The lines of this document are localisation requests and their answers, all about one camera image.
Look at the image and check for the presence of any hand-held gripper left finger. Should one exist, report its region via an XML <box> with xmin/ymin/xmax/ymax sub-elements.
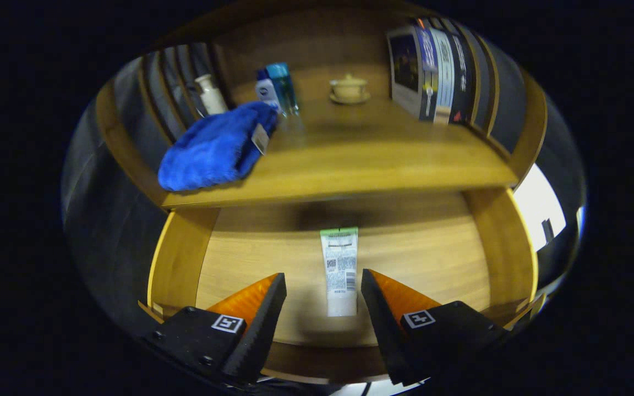
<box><xmin>141</xmin><ymin>273</ymin><xmax>288</xmax><ymax>381</ymax></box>

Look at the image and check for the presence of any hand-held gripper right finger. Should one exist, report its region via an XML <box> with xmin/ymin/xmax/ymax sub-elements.
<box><xmin>361</xmin><ymin>269</ymin><xmax>510</xmax><ymax>386</ymax></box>

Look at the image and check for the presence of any white tube with green end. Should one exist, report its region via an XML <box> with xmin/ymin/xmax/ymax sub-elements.
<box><xmin>320</xmin><ymin>227</ymin><xmax>359</xmax><ymax>317</ymax></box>

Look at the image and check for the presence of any wooden drawer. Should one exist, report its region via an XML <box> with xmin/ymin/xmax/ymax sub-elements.
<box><xmin>138</xmin><ymin>189</ymin><xmax>540</xmax><ymax>384</ymax></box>

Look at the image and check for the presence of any wooden countertop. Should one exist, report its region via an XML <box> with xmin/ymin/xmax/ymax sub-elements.
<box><xmin>160</xmin><ymin>63</ymin><xmax>518</xmax><ymax>208</ymax></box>

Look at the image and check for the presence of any blue towel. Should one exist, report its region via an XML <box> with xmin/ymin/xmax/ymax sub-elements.
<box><xmin>157</xmin><ymin>102</ymin><xmax>279</xmax><ymax>192</ymax></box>

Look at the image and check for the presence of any black backdrop cloth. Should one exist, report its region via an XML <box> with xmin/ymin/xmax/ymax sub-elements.
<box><xmin>63</xmin><ymin>52</ymin><xmax>172</xmax><ymax>331</ymax></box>

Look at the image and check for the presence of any white box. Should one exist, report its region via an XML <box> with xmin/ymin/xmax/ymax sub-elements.
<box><xmin>512</xmin><ymin>163</ymin><xmax>567</xmax><ymax>252</ymax></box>

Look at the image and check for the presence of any beige saucer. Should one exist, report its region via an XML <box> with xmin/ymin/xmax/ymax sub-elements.
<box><xmin>329</xmin><ymin>91</ymin><xmax>371</xmax><ymax>106</ymax></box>

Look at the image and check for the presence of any white pump bottle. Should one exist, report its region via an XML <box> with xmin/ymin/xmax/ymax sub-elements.
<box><xmin>195</xmin><ymin>74</ymin><xmax>228</xmax><ymax>116</ymax></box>

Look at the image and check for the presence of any white bottle with blue cap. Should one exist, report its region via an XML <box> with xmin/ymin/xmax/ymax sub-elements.
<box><xmin>255</xmin><ymin>69</ymin><xmax>282</xmax><ymax>113</ymax></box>

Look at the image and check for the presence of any teal transparent bottle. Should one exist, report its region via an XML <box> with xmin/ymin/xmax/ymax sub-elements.
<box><xmin>266</xmin><ymin>62</ymin><xmax>302</xmax><ymax>120</ymax></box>

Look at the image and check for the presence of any beige lidded tea cup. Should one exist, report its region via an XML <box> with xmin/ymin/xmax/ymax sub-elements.
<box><xmin>330</xmin><ymin>74</ymin><xmax>368</xmax><ymax>101</ymax></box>

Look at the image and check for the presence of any book with pale spine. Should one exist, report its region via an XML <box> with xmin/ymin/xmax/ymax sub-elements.
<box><xmin>430</xmin><ymin>26</ymin><xmax>456</xmax><ymax>125</ymax></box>

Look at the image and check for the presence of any book with black spine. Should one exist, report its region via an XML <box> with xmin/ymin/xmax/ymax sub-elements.
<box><xmin>449</xmin><ymin>22</ymin><xmax>478</xmax><ymax>125</ymax></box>

